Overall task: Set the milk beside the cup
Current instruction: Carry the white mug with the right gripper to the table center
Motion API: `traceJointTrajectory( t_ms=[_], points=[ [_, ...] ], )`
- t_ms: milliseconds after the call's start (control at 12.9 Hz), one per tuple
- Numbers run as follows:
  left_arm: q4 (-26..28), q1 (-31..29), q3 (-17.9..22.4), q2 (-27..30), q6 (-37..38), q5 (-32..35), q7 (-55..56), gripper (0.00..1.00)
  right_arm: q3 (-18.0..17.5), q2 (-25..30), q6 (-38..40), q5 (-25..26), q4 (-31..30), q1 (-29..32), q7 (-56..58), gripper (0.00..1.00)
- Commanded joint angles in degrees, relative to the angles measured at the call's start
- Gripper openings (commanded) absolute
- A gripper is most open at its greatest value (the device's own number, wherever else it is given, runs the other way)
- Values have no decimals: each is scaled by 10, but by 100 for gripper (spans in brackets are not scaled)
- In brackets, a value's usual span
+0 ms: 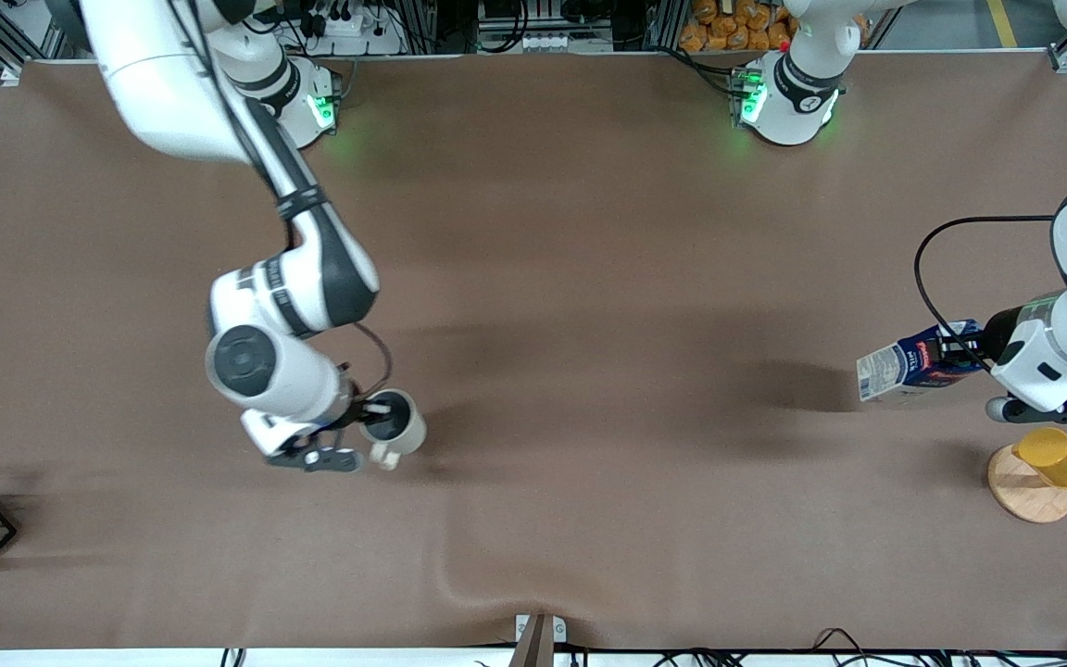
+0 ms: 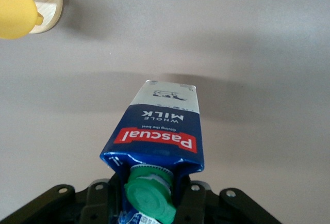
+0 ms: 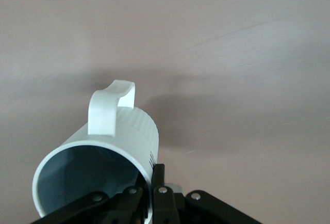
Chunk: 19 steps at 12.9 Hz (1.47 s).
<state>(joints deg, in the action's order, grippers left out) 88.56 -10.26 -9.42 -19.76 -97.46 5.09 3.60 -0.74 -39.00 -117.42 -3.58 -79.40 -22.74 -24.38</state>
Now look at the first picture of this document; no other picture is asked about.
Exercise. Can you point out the round wooden board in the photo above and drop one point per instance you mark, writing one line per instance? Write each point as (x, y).
(1029, 500)

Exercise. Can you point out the blue white milk carton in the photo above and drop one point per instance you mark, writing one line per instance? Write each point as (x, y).
(885, 371)

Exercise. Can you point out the yellow plastic cup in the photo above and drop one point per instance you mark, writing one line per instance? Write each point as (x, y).
(1057, 459)

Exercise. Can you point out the bag of orange items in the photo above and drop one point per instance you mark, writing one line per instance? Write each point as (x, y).
(737, 28)

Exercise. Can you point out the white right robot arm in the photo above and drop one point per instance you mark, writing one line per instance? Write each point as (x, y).
(163, 83)

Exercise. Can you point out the metal table clamp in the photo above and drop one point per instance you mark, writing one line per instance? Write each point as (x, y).
(538, 639)

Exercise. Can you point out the small white power strip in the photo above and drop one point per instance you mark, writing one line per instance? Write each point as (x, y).
(533, 42)

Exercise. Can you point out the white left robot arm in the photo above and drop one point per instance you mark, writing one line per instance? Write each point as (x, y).
(797, 93)

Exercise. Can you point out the brown table cover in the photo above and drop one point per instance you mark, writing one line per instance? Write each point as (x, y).
(635, 278)

